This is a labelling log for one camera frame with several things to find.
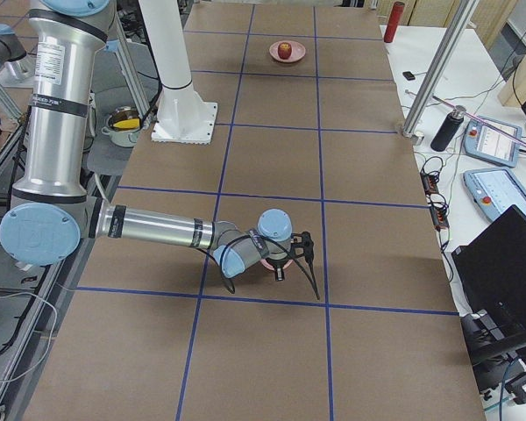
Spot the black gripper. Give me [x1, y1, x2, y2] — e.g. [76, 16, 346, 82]
[266, 255, 292, 282]

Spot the small black square device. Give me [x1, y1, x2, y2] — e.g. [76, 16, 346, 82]
[402, 71, 416, 81]

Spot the teach pendant tablet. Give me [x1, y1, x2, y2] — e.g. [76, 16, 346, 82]
[463, 168, 526, 222]
[463, 117, 522, 168]

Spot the black water bottle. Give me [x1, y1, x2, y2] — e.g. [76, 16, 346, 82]
[430, 105, 466, 152]

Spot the black orange usb hub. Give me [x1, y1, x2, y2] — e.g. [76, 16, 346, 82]
[421, 174, 439, 196]

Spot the far teach pendant tablet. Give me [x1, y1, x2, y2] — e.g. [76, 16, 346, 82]
[463, 117, 522, 168]

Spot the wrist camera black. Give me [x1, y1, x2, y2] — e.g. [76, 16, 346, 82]
[292, 231, 315, 266]

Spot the pink plate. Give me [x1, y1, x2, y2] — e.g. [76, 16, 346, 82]
[268, 40, 306, 63]

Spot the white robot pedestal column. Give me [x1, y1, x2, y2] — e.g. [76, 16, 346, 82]
[139, 0, 218, 145]

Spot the white pot with yellow item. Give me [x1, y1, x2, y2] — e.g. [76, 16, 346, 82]
[101, 106, 141, 148]

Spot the red apple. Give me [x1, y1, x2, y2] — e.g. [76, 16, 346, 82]
[277, 42, 292, 61]

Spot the metal rod stand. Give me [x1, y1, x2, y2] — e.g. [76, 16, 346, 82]
[404, 89, 526, 148]

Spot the aluminium frame post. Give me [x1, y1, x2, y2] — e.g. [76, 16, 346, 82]
[401, 0, 480, 143]

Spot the near teach pendant tablet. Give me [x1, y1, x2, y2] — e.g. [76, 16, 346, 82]
[463, 168, 526, 222]

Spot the pink bowl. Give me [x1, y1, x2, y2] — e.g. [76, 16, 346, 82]
[260, 259, 293, 271]

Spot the red cylinder bottle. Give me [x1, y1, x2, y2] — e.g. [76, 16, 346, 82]
[383, 1, 405, 43]

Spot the black laptop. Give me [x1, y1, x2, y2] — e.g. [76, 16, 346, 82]
[451, 205, 526, 326]

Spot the black monitor stand clamp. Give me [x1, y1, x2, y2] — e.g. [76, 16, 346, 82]
[460, 309, 526, 389]

